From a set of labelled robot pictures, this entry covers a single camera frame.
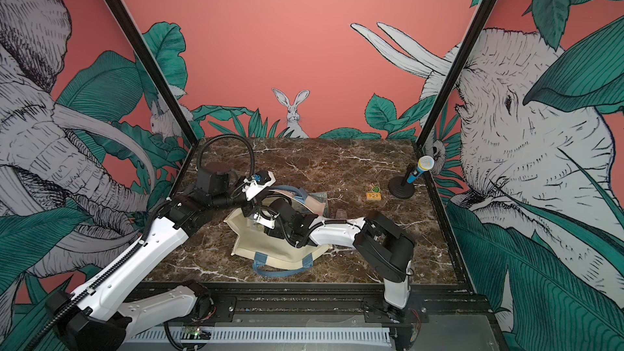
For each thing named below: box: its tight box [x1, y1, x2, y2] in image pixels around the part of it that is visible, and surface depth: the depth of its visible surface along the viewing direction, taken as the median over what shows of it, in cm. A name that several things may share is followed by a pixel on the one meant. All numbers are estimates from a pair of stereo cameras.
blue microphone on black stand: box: [388, 156, 435, 200], surface depth 103 cm
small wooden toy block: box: [365, 186, 382, 201], surface depth 103 cm
